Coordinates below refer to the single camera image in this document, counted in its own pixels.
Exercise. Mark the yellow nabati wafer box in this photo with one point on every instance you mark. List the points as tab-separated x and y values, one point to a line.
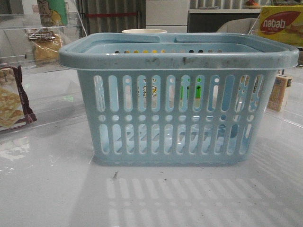
282	23

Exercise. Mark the green cartoon snack bag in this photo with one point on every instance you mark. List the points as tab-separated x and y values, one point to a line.
52	12

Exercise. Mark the cracker package brown wrapper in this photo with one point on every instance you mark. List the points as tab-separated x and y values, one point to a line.
15	110

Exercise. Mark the clear acrylic shelf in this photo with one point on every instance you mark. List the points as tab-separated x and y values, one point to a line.
30	43
282	72

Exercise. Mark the small beige carton box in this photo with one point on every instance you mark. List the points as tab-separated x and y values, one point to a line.
279	95

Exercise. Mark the clear acrylic right shelf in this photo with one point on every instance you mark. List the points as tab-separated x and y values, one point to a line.
282	72

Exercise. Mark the clear acrylic left shelf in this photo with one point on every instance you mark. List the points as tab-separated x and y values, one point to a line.
30	43

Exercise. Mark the beige armchair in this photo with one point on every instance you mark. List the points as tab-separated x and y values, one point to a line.
242	26

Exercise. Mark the dark shelf unit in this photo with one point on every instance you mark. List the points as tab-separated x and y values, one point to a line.
210	20

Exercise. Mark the white drawer cabinet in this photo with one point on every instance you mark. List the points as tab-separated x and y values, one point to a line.
169	15

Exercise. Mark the light blue plastic basket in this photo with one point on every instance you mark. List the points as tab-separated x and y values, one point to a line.
189	98

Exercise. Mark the packaged bread clear wrapper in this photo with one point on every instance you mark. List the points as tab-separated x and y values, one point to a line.
46	43

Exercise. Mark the white paper cup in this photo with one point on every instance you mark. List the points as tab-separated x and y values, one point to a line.
144	31

